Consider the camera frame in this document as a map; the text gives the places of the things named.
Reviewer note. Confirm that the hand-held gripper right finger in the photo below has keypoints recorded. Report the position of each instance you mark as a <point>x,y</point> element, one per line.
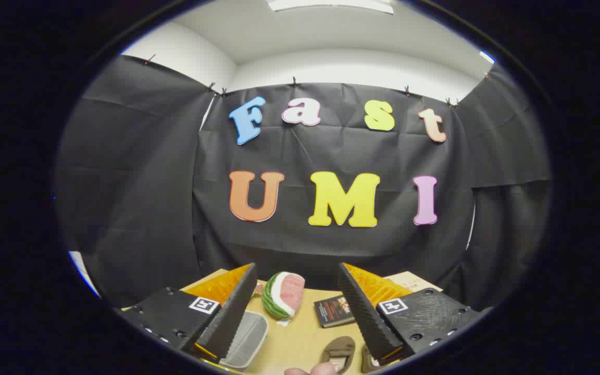
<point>367,317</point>

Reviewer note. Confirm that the white fabric storage box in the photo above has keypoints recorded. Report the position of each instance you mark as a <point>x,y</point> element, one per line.
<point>250,333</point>

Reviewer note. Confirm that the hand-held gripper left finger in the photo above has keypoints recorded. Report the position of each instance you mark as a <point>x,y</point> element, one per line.
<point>232,317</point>

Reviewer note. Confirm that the watermelon slice plush toy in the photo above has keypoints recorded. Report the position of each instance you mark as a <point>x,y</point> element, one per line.
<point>289,291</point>

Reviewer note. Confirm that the beige book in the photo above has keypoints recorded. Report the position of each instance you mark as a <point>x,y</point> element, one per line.
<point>414,281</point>

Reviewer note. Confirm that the brown fuzzy shoe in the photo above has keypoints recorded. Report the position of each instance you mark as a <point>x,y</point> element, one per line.
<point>339,351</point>
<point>369,362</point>

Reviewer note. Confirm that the black hardcover book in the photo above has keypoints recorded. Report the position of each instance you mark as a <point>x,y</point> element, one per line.
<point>334,311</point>

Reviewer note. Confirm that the ceiling light panel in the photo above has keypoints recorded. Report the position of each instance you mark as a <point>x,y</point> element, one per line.
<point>331,5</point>

